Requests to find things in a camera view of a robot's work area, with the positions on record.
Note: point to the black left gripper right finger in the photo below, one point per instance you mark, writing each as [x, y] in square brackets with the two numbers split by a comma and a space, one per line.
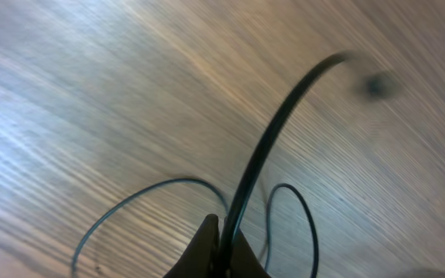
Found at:
[244, 263]

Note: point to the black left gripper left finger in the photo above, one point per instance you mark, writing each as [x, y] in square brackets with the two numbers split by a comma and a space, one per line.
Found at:
[196, 260]

